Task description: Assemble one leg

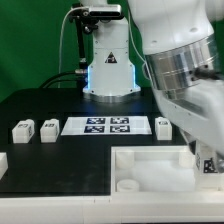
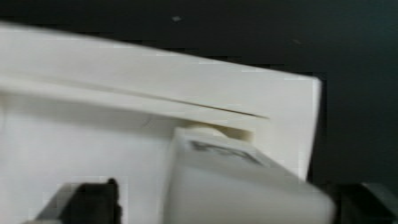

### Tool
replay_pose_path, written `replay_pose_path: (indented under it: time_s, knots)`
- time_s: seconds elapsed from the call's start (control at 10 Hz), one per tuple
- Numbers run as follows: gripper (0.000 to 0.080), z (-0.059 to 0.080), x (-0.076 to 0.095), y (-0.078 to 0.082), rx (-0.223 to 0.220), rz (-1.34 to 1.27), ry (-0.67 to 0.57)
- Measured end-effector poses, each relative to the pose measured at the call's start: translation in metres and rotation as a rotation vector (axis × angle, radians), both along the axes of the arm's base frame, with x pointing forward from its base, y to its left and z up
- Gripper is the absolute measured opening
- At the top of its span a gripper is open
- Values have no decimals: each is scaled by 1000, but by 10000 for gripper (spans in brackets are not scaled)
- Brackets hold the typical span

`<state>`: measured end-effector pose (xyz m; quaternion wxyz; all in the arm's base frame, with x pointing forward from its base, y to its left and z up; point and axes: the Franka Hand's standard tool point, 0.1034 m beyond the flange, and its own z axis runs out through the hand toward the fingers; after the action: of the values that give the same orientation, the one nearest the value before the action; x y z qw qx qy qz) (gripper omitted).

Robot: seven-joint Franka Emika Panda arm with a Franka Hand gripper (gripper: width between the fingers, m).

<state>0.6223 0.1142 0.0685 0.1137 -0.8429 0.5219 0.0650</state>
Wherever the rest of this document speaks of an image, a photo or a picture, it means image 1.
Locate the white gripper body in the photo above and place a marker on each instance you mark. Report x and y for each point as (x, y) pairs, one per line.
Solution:
(200, 113)

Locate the white square tabletop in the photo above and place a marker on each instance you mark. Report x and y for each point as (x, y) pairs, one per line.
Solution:
(152, 169)

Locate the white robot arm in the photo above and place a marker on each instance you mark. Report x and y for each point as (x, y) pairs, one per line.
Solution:
(181, 60)

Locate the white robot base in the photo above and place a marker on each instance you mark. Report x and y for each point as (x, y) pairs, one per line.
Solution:
(111, 74)

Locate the white block left edge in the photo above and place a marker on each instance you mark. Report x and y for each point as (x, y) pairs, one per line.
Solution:
(3, 164)

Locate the white obstacle fixture wall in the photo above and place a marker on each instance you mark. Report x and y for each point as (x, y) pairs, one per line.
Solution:
(116, 208)

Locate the black camera stand pole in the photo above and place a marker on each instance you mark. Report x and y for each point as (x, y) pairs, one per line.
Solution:
(82, 56)

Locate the white AprilTag base plate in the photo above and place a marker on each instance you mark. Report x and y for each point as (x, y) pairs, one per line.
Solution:
(115, 125)

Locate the black camera on stand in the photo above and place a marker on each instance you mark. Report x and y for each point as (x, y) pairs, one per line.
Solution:
(89, 16)

